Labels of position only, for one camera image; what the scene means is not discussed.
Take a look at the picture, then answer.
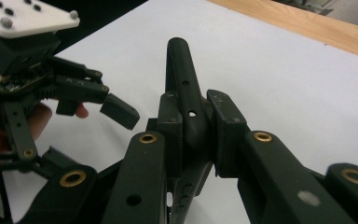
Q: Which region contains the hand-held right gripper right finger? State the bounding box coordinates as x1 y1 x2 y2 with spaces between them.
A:
205 89 357 224

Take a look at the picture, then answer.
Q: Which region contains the white board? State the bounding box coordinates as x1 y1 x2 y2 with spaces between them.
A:
0 0 358 224

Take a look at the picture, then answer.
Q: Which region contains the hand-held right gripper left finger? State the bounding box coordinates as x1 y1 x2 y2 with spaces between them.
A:
102 91 185 224

